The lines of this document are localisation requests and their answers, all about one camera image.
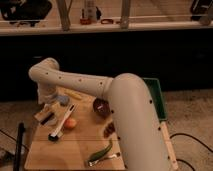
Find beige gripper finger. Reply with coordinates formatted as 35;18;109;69
34;104;58;126

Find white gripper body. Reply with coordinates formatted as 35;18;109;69
37;84;58;104

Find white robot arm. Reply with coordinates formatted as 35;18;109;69
28;58;172;171

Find orange peach fruit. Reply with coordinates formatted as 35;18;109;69
64;118;77;130

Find yellow banana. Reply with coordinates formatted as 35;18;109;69
64;90;82;100

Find black pole stand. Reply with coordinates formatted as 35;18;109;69
13;123;25;171

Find dark brown bowl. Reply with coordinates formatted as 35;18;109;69
93;98;110;118

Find dark grape bunch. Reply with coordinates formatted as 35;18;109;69
103;122;115;138

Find green chili pepper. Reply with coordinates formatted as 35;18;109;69
88;140;113;162

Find black bag on shelf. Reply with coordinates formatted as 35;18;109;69
0;0;52;27

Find green plastic bin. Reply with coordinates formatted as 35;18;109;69
143;78;167;122

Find white handled dish brush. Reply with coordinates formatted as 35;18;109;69
48;105;75;142

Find black floor cable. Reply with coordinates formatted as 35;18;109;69
169;132;213;171

